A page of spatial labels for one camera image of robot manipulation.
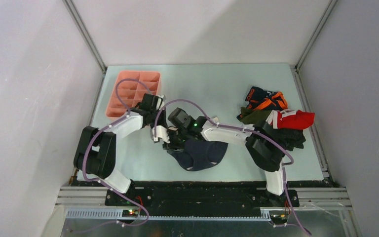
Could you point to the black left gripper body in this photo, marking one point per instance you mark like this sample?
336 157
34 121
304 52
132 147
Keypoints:
158 117

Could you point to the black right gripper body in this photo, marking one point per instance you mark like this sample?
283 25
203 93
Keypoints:
176 142

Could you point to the navy underwear with cream waistband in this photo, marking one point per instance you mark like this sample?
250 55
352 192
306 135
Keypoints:
200 155

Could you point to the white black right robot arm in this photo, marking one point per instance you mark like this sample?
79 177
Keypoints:
261 142

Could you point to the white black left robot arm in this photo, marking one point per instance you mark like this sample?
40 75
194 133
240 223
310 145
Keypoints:
96 151

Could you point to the olive green underwear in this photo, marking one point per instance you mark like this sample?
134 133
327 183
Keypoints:
249 116

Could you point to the pink compartment tray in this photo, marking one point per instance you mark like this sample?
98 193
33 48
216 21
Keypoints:
129 89

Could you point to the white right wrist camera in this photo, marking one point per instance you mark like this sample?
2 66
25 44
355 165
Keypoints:
160 133

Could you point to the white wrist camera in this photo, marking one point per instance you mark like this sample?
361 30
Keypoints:
160 133
160 101

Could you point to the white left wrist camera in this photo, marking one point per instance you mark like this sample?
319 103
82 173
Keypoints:
160 101

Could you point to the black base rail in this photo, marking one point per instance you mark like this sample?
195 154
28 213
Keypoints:
202 199

